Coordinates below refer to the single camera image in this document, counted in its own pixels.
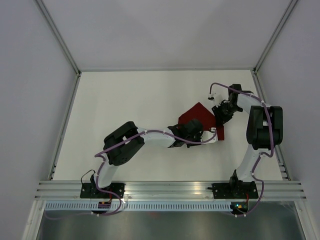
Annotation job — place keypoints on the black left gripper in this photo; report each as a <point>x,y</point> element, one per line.
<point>199,134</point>

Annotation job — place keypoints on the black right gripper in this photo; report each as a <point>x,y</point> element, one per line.
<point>220,119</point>

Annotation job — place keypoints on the dark red cloth napkin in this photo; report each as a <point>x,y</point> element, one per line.
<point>205,117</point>

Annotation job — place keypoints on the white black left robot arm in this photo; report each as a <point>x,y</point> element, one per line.
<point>121,145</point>

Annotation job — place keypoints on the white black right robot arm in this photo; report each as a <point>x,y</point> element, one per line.
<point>264,131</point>

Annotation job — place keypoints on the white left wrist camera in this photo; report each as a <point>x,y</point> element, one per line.
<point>209,136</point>

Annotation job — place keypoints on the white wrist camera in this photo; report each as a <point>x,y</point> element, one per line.
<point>209,136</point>
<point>215,98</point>

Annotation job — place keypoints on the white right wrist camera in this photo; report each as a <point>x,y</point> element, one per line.
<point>215,98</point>

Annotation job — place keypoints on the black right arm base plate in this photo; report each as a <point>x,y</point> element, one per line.
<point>241,190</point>

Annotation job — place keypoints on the right aluminium side rail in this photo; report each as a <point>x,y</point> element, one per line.
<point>274,117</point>

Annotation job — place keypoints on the aluminium side rail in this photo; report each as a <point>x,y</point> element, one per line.
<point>61,135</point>
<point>274,117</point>

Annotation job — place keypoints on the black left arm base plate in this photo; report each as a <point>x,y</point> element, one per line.
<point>90,191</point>

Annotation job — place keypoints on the left aluminium side rail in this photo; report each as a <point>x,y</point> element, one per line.
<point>61,135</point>

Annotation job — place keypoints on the right aluminium frame post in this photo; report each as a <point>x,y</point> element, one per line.
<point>275,34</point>

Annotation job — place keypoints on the aluminium frame post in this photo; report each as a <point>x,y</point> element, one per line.
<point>275,34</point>
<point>57,35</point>

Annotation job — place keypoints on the aluminium front rail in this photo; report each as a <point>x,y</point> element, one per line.
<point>170,190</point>

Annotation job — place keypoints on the white slotted cable duct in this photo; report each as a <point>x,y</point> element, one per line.
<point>158,206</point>

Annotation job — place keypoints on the left aluminium frame post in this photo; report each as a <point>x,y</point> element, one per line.
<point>57,35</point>

